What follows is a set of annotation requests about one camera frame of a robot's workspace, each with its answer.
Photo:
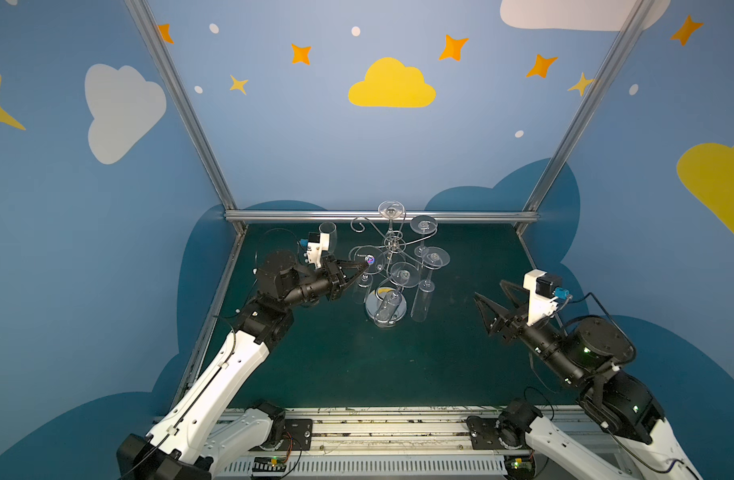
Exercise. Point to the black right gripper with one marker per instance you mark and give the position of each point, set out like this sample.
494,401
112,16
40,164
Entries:
511,321

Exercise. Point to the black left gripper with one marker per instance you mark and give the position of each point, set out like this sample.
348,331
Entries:
337,274

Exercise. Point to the clear champagne flute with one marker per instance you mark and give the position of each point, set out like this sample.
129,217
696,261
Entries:
375,260
395,213
392,304
328,231
433,259
424,226

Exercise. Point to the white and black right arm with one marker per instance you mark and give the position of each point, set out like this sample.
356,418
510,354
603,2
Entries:
588,354

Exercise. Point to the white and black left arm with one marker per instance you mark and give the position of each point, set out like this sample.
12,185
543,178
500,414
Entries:
185,444

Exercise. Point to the clear champagne flute front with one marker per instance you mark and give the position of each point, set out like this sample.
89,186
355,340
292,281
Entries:
392,304

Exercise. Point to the small circuit board right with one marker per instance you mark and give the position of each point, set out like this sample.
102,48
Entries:
519,468

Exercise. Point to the small circuit board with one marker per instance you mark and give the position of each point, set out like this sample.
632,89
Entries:
273,466
519,468

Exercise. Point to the small circuit board left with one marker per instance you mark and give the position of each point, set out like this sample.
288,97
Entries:
273,466

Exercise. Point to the chrome wire wine glass rack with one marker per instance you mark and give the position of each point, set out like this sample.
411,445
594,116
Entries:
396,249

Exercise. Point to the aluminium frame back rail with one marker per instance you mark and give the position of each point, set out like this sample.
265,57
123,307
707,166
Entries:
299,216

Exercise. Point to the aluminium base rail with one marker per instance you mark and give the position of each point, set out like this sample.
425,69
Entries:
399,430

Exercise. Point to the aluminium frame right post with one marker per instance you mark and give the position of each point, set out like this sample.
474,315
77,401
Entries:
623,44

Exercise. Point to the aluminium frame post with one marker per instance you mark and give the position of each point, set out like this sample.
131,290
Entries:
144,20
623,44

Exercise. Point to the aluminium frame left post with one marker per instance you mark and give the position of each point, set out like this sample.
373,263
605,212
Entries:
144,20

